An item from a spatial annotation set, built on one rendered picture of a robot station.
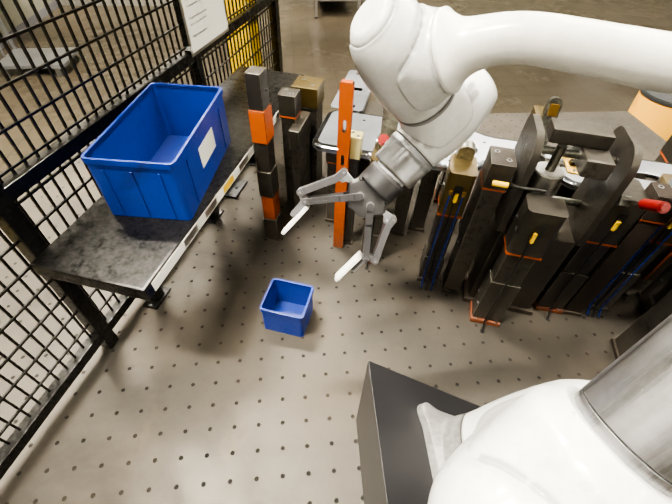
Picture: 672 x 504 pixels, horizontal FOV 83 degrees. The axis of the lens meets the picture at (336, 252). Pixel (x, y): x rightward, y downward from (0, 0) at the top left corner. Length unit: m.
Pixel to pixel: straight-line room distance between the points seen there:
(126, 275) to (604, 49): 0.73
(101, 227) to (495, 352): 0.91
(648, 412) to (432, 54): 0.41
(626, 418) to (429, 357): 0.62
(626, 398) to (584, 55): 0.36
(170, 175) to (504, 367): 0.84
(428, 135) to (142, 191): 0.51
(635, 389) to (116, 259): 0.73
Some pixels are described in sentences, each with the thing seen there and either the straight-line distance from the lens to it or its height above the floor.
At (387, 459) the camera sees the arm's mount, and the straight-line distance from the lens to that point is 0.60.
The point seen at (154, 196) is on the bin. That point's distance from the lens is 0.78.
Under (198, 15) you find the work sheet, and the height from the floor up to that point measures 1.22.
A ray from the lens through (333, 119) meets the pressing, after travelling 1.15.
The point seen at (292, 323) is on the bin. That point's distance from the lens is 0.92.
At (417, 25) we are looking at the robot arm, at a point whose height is 1.40.
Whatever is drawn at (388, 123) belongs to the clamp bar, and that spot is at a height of 1.12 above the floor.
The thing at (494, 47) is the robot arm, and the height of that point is 1.38.
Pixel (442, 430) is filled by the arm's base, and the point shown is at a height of 0.90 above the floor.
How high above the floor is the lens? 1.54
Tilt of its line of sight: 47 degrees down
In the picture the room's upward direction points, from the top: 3 degrees clockwise
